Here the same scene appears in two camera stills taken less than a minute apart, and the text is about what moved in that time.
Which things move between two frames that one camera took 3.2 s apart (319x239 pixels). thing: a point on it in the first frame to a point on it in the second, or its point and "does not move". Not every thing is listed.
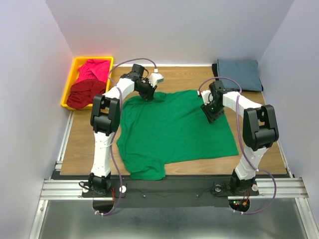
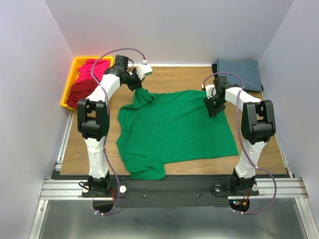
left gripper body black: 147,92 to 136,84
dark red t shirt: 82,94 does not move
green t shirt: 172,126 does not move
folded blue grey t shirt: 245,72 does not move
